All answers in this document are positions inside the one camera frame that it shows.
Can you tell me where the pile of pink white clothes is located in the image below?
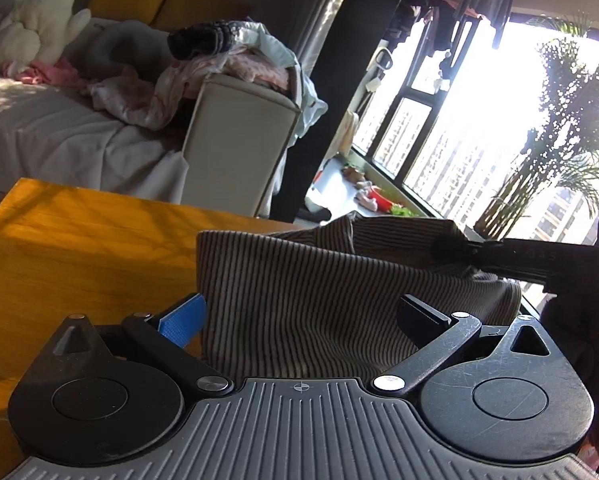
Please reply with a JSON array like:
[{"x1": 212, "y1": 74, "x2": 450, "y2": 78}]
[{"x1": 89, "y1": 22, "x2": 305, "y2": 128}]

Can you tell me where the grey sofa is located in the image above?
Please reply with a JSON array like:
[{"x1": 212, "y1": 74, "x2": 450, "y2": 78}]
[{"x1": 0, "y1": 10, "x2": 303, "y2": 219}]

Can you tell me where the dark knitted cloth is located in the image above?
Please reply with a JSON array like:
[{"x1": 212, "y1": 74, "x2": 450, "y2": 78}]
[{"x1": 166, "y1": 20, "x2": 237, "y2": 60}]

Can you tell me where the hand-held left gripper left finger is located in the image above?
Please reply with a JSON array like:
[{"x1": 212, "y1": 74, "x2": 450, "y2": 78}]
[{"x1": 53, "y1": 292, "x2": 234, "y2": 397}]

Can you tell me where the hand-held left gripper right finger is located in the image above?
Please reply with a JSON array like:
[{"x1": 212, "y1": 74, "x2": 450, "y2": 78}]
[{"x1": 368, "y1": 294, "x2": 555, "y2": 401}]

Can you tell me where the pink cloth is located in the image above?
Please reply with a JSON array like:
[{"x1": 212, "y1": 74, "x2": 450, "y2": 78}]
[{"x1": 2, "y1": 57, "x2": 82, "y2": 86}]

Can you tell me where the beige towel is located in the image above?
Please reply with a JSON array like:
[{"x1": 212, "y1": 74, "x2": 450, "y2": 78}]
[{"x1": 337, "y1": 110, "x2": 360, "y2": 156}]

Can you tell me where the red windowsill item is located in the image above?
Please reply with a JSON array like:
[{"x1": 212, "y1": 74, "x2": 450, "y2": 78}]
[{"x1": 372, "y1": 186, "x2": 395, "y2": 213}]

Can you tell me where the grey neck pillow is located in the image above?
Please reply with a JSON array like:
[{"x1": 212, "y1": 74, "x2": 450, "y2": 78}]
[{"x1": 86, "y1": 20, "x2": 172, "y2": 78}]

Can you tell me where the black window frame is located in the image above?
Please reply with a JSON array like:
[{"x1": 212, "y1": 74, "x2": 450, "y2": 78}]
[{"x1": 352, "y1": 0, "x2": 599, "y2": 311}]

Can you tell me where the striped grey sweater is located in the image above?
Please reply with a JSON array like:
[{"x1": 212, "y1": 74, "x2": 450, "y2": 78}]
[{"x1": 195, "y1": 214, "x2": 523, "y2": 380}]

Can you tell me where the white vacuum handle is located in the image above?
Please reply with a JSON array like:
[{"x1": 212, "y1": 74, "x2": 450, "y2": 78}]
[{"x1": 364, "y1": 45, "x2": 395, "y2": 96}]

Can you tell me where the tall green plant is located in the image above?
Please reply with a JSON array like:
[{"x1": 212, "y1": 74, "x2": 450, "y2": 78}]
[{"x1": 472, "y1": 15, "x2": 599, "y2": 241}]

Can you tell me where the light blue cloth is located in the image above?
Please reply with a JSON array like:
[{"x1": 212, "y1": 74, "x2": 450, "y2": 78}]
[{"x1": 229, "y1": 20, "x2": 329, "y2": 146}]

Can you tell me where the white plush goose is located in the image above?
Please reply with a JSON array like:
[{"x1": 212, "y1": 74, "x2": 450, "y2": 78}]
[{"x1": 0, "y1": 0, "x2": 102, "y2": 73}]

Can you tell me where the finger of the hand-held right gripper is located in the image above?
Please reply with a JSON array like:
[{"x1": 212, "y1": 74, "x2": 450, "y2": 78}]
[{"x1": 427, "y1": 234, "x2": 500, "y2": 276}]

